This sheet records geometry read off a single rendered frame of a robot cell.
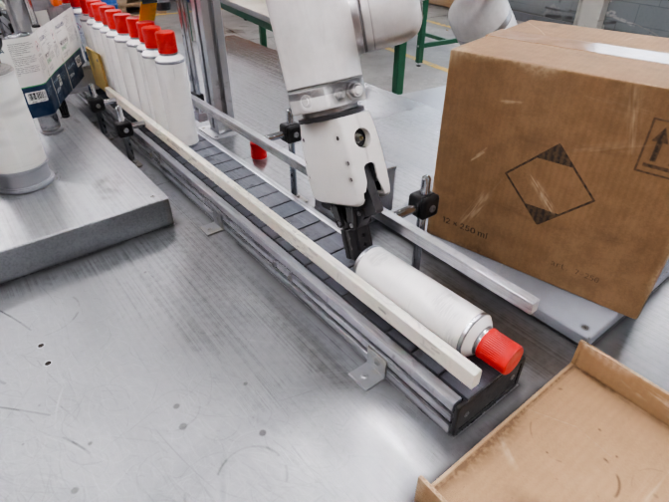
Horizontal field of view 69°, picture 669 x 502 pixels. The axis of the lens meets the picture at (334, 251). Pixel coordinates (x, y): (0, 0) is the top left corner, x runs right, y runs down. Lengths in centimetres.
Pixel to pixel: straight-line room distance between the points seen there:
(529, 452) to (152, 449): 37
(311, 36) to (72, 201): 51
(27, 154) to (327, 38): 56
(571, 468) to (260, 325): 37
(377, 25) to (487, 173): 25
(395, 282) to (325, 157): 16
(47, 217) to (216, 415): 44
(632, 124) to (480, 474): 38
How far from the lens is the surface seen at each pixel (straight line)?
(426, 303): 52
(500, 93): 64
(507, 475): 52
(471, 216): 71
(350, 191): 53
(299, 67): 53
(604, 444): 58
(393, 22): 53
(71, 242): 81
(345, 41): 53
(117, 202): 84
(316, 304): 64
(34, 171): 94
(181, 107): 97
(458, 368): 48
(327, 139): 54
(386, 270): 55
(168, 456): 54
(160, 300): 70
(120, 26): 114
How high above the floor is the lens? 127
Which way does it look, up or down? 36 degrees down
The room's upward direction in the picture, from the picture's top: straight up
